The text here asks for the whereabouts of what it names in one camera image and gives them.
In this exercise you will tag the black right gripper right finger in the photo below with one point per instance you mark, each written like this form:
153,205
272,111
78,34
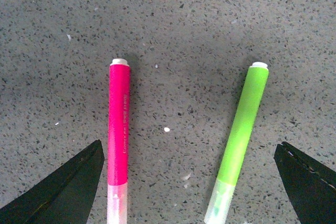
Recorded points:
309,184

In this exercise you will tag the pink highlighter pen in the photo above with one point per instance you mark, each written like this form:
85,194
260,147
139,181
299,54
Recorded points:
118,137

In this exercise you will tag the green highlighter pen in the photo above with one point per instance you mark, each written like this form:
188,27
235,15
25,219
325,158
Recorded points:
235,150

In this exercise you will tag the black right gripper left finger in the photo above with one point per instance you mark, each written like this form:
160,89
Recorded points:
64,196

